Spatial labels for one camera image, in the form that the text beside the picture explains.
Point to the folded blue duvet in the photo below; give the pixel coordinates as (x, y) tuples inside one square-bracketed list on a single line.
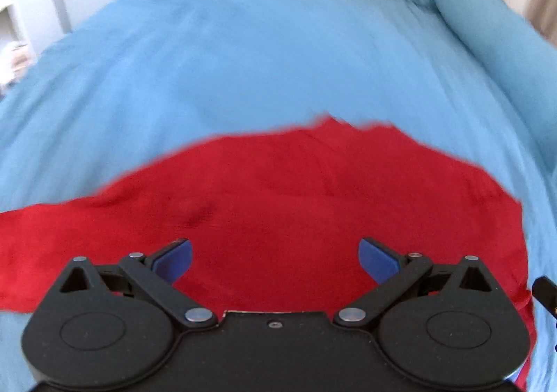
[(522, 63)]

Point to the blue bed sheet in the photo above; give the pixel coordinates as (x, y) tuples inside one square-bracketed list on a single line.
[(145, 77)]

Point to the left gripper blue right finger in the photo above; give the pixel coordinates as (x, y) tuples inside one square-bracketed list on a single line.
[(396, 276)]

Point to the white shelf unit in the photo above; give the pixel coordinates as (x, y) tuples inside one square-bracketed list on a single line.
[(28, 27)]

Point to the red long-sleeve sweater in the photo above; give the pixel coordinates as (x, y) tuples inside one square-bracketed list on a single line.
[(276, 219)]

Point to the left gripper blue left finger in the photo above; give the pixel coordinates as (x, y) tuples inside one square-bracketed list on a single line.
[(152, 278)]

